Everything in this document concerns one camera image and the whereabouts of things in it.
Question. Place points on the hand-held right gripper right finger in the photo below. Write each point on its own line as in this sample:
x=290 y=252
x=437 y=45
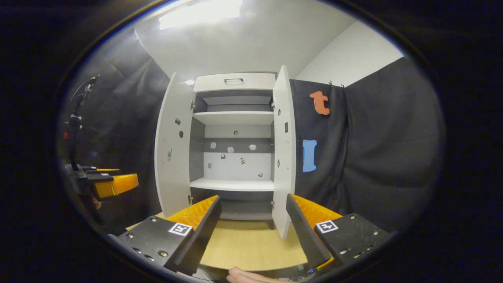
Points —
x=308 y=236

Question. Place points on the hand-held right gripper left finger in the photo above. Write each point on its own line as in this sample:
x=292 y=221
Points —
x=200 y=239

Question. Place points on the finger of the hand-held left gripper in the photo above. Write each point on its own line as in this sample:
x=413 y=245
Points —
x=118 y=184
x=102 y=170

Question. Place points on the white shoe cabinet door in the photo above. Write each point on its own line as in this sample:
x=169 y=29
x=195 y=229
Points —
x=283 y=157
x=173 y=157

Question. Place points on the white double-door shoe cabinet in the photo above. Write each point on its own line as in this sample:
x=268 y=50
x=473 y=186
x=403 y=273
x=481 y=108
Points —
x=235 y=118

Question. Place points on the black backdrop cloth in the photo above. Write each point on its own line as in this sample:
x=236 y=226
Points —
x=385 y=149

